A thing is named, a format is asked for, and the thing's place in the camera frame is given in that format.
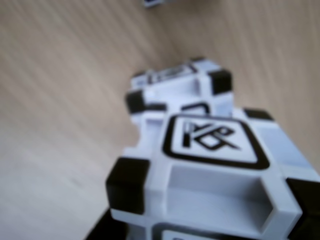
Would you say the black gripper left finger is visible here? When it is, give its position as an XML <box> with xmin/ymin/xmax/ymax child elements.
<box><xmin>82</xmin><ymin>207</ymin><xmax>127</xmax><ymax>240</ymax></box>

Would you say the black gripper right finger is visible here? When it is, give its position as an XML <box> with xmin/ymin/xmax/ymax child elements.
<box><xmin>287</xmin><ymin>208</ymin><xmax>320</xmax><ymax>240</ymax></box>

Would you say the white cube crossed loops symbol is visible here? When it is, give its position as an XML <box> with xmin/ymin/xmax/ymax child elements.
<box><xmin>104</xmin><ymin>107</ymin><xmax>320</xmax><ymax>240</ymax></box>

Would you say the white cube nested squares symbol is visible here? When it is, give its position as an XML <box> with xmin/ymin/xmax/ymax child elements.
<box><xmin>124</xmin><ymin>56</ymin><xmax>234</xmax><ymax>126</ymax></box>

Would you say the white cube zigzag symbol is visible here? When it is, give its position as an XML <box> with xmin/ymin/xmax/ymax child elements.
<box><xmin>142</xmin><ymin>0</ymin><xmax>176</xmax><ymax>8</ymax></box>

